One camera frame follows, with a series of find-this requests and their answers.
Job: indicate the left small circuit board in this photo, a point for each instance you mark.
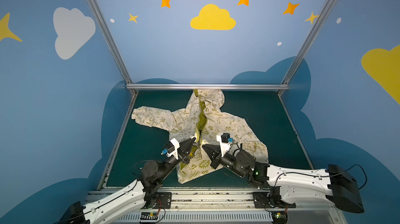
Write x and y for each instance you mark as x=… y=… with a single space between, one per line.
x=148 y=217

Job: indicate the right aluminium frame post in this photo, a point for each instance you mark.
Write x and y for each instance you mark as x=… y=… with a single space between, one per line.
x=316 y=27

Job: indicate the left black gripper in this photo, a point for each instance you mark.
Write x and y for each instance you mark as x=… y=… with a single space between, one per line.
x=181 y=152

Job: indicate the small circuit board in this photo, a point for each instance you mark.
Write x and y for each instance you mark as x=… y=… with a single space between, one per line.
x=148 y=217
x=279 y=217

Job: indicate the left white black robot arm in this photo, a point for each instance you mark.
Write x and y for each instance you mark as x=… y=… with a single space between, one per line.
x=136 y=195

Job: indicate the rear aluminium frame bar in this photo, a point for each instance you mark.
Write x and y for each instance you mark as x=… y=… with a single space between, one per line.
x=236 y=87

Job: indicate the aluminium frame post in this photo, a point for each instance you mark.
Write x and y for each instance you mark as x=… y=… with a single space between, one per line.
x=98 y=15
x=316 y=27

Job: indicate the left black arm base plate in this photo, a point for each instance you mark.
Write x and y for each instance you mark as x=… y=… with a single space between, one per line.
x=159 y=200

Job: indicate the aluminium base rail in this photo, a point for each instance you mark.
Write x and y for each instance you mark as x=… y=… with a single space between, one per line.
x=228 y=206

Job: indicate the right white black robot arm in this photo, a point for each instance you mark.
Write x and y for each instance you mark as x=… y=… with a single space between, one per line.
x=288 y=187

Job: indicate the right small circuit board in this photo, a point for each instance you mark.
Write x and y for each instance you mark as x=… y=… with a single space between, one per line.
x=279 y=217

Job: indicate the left aluminium frame post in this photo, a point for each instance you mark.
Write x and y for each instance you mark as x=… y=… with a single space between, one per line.
x=98 y=15

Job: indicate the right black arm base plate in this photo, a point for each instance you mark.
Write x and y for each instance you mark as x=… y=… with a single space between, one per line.
x=268 y=199

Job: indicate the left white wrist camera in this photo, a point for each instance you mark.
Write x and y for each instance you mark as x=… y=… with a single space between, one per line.
x=171 y=148

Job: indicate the cream green-lined hooded jacket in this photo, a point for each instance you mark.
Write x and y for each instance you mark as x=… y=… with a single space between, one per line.
x=203 y=119

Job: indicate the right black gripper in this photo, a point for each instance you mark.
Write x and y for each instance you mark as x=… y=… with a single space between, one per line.
x=217 y=156

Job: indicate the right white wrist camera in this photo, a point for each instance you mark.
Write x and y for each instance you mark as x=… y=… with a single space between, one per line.
x=225 y=141

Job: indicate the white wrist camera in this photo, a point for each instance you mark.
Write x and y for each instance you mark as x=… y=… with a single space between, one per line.
x=225 y=141
x=171 y=148

